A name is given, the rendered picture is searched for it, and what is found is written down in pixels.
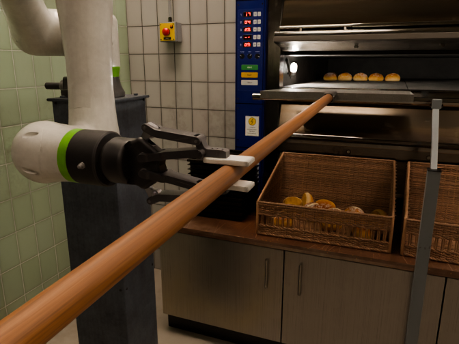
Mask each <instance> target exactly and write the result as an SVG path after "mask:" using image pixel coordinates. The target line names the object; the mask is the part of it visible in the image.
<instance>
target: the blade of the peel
mask: <svg viewBox="0 0 459 344"><path fill-rule="evenodd" d="M327 91H337V97H336V100H346V101H368V102H412V103H413V100H414V94H413V93H412V92H410V91H377V90H346V89H285V88H283V89H272V90H264V91H260V98H281V99H304V100H319V99H320V98H321V97H323V96H324V93H325V92H327Z"/></svg>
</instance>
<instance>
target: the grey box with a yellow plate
mask: <svg viewBox="0 0 459 344"><path fill-rule="evenodd" d="M170 25H173V28H172V29H171V28H170ZM164 28H168V29H169V35H163V33H162V30H163V29H164ZM159 31H160V42H182V25H181V23H178V22H163V23H159Z"/></svg>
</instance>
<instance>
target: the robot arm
mask: <svg viewBox="0 0 459 344"><path fill-rule="evenodd" d="M55 2H56V7H57V9H47V7H46V5H45V3H44V1H43V0H0V6H1V9H2V10H3V13H4V15H5V18H6V20H7V23H8V27H9V30H10V35H11V37H12V40H13V42H14V43H15V45H17V47H18V48H19V49H21V50H22V51H23V52H25V53H27V54H29V55H34V56H65V60H66V74H67V76H65V77H63V80H61V81H60V82H59V83H45V85H44V86H45V88H46V89H60V90H61V95H62V96H68V125H67V124H61V123H57V122H53V121H36V122H33V123H31V124H28V125H26V126H25V127H24V128H22V129H21V130H20V131H19V132H18V133H17V135H16V136H15V137H14V140H13V142H12V146H11V156H12V161H13V163H14V166H15V167H16V169H17V170H18V171H19V172H20V173H21V174H22V175H23V176H24V177H26V178H27V179H29V180H31V181H34V182H38V183H43V184H50V183H55V182H75V183H80V184H90V185H95V186H105V187H110V186H114V185H115V184H117V183H119V184H130V185H137V186H138V187H140V188H142V189H145V191H146V192H147V195H148V197H149V198H147V203H148V204H149V205H152V204H154V203H158V202H172V201H173V200H174V199H176V198H178V197H179V196H180V195H182V194H183V193H185V192H186V191H187V190H161V189H160V188H154V187H153V186H152V185H154V184H155V183H157V182H160V183H168V184H173V185H175V186H179V187H183V188H187V189H190V188H192V187H194V186H195V185H196V184H198V183H199V182H201V181H202V180H203V179H201V178H198V177H193V176H190V175H186V174H183V173H179V172H175V171H173V169H168V168H167V166H166V164H165V162H166V160H171V159H183V158H202V157H204V158H203V163H210V164H224V165H232V166H240V167H248V166H249V165H251V164H252V163H253V162H254V161H255V158H254V157H253V156H236V155H230V150H229V149H227V148H221V147H210V146H209V145H208V144H207V142H206V139H207V138H206V135H204V134H201V133H196V132H189V131H185V130H178V129H173V128H166V127H162V126H161V125H159V124H157V123H156V122H154V121H151V122H148V123H146V124H143V125H142V126H141V129H142V130H143V133H142V135H141V137H138V138H136V139H134V138H126V137H121V136H120V131H119V127H118V123H117V115H116V110H115V98H119V97H124V96H125V91H124V89H123V88H122V85H121V83H120V48H119V37H118V28H117V19H116V17H115V16H114V15H113V0H55ZM154 137H155V138H159V139H165V140H170V141H176V142H181V143H187V144H191V145H195V146H196V147H181V148H162V149H161V148H160V147H159V146H158V145H157V144H156V143H154V142H153V141H152V140H151V139H153V138H154ZM254 186H255V182H252V181H246V180H238V181H237V182H236V183H235V184H233V185H232V186H231V187H230V188H228V189H227V190H226V191H225V192H224V193H223V194H222V195H225V194H227V193H228V192H229V191H230V190H235V191H240V192H249V191H250V190H251V189H252V188H253V187H254Z"/></svg>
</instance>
